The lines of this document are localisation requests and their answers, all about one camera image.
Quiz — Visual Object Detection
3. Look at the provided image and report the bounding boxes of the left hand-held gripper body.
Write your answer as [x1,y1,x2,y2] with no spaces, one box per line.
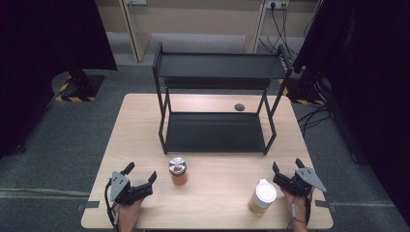
[110,171,154,206]

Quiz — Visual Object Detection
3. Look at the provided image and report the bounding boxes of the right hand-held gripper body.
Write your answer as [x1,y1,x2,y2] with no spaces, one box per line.
[273,166,328,198]

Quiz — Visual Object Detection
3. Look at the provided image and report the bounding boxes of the white lid jar yellow contents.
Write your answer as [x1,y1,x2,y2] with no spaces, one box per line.
[248,178,278,217]

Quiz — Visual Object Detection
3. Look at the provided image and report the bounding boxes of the silver lid jar red contents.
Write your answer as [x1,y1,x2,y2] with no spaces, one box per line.
[168,157,189,187]

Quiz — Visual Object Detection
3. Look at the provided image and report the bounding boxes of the black metal two-tier shelf rack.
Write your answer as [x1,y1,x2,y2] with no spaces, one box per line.
[152,42,295,157]

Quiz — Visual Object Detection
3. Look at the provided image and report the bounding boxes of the person's left hand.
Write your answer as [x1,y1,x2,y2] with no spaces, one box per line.
[112,198,145,232]

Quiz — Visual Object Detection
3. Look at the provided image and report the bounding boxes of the person's right hand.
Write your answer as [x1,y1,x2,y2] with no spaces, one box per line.
[279,187,315,232]

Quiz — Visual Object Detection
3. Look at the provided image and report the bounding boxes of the black stand base striped tape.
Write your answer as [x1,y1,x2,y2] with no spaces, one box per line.
[279,75,327,106]
[51,69,106,102]

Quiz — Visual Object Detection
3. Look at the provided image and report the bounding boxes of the black curtain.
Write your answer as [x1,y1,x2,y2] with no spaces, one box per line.
[292,0,410,225]
[0,0,118,160]

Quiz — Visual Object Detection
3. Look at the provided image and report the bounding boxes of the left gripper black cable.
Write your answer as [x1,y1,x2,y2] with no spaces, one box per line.
[103,179,121,232]

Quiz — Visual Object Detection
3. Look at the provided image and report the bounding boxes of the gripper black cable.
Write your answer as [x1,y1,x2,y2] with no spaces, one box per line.
[103,179,121,232]
[287,192,313,232]

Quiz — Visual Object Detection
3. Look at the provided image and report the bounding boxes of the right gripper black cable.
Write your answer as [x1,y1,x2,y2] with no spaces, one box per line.
[287,192,313,232]

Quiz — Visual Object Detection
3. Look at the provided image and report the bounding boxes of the black floor cables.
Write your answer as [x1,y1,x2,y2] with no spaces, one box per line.
[297,101,334,137]

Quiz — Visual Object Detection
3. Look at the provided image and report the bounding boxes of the black hanging power cables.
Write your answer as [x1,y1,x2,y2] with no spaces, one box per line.
[258,3,298,56]

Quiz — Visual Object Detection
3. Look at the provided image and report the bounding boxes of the beige wooden partition post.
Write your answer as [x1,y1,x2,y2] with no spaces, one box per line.
[117,0,150,63]

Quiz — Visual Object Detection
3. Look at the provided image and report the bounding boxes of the white wall socket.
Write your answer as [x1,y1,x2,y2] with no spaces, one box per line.
[265,0,290,10]

